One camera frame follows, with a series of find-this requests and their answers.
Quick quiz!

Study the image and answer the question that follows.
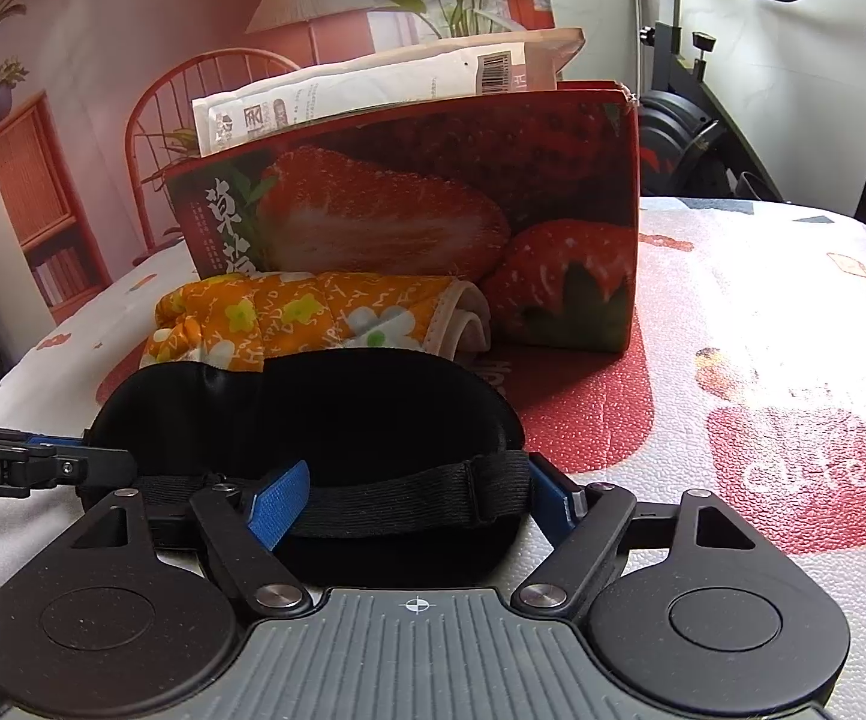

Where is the orange floral cloth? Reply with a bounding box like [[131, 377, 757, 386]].
[[140, 270, 494, 377]]

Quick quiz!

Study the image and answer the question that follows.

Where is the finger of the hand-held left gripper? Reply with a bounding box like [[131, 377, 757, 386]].
[[26, 447, 139, 497], [0, 424, 91, 452]]

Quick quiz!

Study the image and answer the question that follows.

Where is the wall poster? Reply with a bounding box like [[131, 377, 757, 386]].
[[0, 0, 558, 331]]

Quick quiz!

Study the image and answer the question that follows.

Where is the black eye mask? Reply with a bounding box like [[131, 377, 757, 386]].
[[77, 349, 535, 601]]

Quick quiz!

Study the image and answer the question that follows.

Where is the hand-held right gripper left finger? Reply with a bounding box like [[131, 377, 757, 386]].
[[65, 461, 314, 616]]

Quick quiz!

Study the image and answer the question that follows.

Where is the black exercise bike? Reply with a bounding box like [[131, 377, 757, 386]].
[[594, 0, 866, 230]]

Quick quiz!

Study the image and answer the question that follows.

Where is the red strawberry print box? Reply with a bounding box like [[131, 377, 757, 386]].
[[161, 80, 642, 356]]

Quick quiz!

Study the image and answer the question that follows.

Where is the plastic bag with dark garment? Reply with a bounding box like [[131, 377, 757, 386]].
[[191, 28, 588, 160]]

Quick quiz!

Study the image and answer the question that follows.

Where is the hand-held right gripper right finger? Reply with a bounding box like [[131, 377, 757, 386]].
[[519, 454, 768, 614]]

